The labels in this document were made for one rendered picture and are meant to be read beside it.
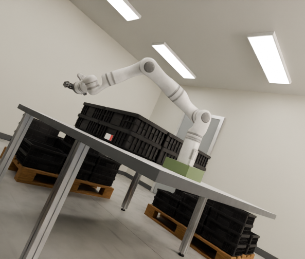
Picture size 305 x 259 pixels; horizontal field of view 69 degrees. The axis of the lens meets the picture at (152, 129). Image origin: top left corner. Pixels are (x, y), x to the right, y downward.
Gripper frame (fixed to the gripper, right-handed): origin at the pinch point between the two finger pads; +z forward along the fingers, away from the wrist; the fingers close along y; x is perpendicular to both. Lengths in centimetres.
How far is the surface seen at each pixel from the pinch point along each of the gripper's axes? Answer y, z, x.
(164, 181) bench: 10, -94, -35
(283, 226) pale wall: 362, -14, -55
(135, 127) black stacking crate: 32.4, -34.7, -12.0
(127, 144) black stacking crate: 32, -34, -23
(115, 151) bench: 2, -73, -31
